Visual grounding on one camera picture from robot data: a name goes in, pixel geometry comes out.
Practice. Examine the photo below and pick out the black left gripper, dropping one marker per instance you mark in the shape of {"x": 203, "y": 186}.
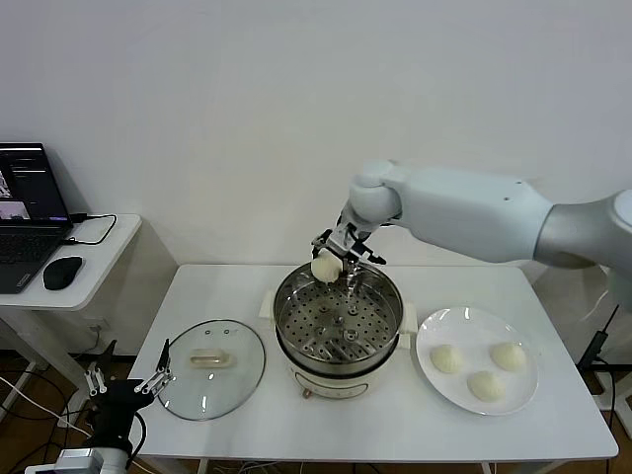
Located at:
{"x": 118, "y": 400}

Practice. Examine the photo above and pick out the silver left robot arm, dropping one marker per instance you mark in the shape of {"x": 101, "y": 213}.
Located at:
{"x": 94, "y": 459}

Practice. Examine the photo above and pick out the white rounded side table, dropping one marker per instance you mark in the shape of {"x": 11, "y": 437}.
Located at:
{"x": 99, "y": 276}

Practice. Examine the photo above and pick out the dark grey open laptop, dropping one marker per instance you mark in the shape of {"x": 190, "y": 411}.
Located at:
{"x": 29, "y": 182}

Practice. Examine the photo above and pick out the round glass pot lid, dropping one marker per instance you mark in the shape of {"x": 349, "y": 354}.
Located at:
{"x": 237, "y": 345}

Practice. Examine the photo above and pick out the white steamed baozi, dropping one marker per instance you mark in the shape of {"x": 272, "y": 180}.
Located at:
{"x": 507, "y": 355}
{"x": 447, "y": 359}
{"x": 486, "y": 386}
{"x": 326, "y": 268}

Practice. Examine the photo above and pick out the black computer mouse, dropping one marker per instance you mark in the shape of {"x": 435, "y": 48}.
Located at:
{"x": 63, "y": 273}

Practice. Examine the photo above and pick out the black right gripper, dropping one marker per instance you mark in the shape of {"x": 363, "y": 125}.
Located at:
{"x": 348, "y": 239}

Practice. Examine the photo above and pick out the round white plate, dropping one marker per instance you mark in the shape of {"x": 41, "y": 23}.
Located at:
{"x": 454, "y": 395}

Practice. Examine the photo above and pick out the cream electric cooker pot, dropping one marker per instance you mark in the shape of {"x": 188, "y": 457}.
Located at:
{"x": 336, "y": 382}

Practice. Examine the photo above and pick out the stainless steel steamer basket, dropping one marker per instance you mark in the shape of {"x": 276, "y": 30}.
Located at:
{"x": 296, "y": 301}

